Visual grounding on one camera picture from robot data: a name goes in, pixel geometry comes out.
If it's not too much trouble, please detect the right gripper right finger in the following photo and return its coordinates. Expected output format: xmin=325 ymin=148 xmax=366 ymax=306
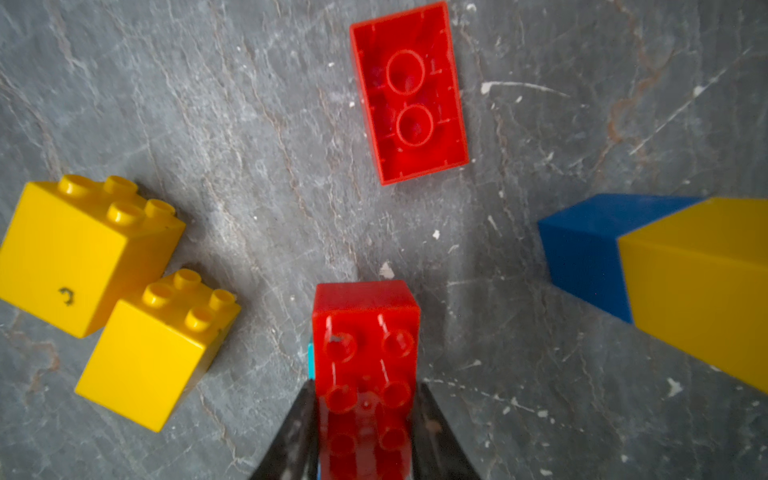
xmin=411 ymin=382 xmax=480 ymax=480

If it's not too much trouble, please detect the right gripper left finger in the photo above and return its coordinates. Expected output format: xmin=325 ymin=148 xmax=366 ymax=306
xmin=250 ymin=379 xmax=318 ymax=480

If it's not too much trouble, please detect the teal lego brick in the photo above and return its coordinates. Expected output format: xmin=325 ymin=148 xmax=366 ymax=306
xmin=307 ymin=342 xmax=316 ymax=380

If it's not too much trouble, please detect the long red lego brick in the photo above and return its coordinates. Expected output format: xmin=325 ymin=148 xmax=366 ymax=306
xmin=312 ymin=280 xmax=421 ymax=479

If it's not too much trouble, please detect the small blue lego brick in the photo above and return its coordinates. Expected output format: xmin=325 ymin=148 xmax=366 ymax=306
xmin=538 ymin=194 xmax=703 ymax=324

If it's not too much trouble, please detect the yellow lego brick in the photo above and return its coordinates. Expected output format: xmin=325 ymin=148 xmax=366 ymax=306
xmin=1 ymin=175 xmax=186 ymax=338
xmin=75 ymin=269 xmax=241 ymax=432
xmin=618 ymin=198 xmax=767 ymax=391

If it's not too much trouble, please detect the small red lego brick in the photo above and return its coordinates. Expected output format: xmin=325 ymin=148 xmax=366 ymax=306
xmin=349 ymin=1 xmax=469 ymax=185

